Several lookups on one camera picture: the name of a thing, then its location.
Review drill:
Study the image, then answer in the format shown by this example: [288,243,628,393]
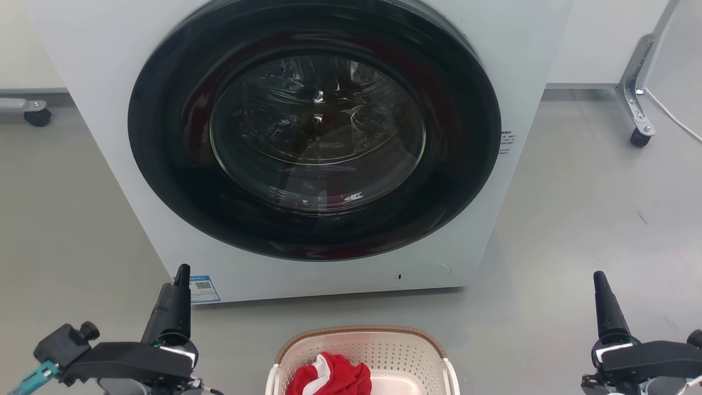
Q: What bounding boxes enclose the white floor cable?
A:
[644,88,702,144]

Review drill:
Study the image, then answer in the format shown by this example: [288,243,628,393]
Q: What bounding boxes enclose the low grey metal cart leg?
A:
[0,98,48,114]

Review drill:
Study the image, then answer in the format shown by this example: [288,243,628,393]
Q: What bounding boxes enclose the teal cable connector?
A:
[8,360,59,395]

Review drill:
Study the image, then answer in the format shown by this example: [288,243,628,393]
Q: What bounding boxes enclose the white front-load washing machine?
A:
[30,0,574,304]

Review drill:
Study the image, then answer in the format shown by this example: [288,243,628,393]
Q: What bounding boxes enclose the blue energy label sticker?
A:
[189,275,221,304]

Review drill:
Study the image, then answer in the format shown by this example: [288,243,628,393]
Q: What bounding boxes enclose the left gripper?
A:
[140,264,201,391]

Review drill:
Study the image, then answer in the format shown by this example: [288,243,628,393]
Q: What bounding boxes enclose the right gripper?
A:
[591,270,643,393]

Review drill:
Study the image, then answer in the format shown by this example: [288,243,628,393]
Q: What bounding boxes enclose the tall grey metal cart leg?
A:
[615,0,682,135]

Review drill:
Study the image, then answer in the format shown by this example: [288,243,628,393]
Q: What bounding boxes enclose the cream perforated laundry basket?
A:
[265,325,460,395]

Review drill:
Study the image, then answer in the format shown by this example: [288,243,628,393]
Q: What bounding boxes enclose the black round washer door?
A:
[127,0,502,262]

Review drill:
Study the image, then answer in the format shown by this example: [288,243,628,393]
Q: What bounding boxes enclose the red and white garment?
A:
[285,352,372,395]

